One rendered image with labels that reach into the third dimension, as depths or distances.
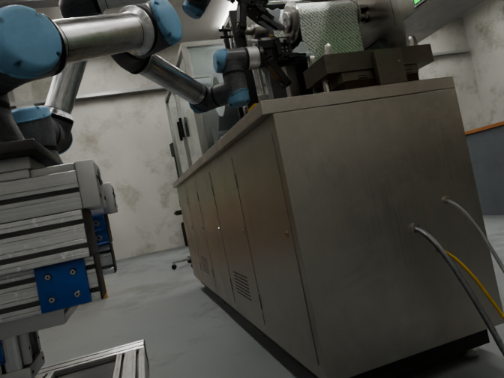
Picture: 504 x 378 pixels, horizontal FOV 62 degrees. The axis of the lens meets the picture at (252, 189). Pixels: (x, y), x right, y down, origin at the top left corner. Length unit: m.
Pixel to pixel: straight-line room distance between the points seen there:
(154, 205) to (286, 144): 7.49
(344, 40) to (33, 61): 1.14
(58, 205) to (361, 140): 0.84
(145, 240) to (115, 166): 1.55
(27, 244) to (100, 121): 8.02
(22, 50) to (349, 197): 0.87
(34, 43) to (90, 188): 0.27
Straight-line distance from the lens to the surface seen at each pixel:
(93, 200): 0.85
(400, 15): 1.67
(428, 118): 1.44
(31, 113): 1.42
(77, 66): 1.59
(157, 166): 8.66
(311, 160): 1.21
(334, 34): 1.66
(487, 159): 4.84
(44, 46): 0.85
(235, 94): 1.42
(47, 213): 0.86
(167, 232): 8.61
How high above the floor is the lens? 0.64
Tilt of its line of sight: 1 degrees up
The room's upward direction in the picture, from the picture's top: 11 degrees counter-clockwise
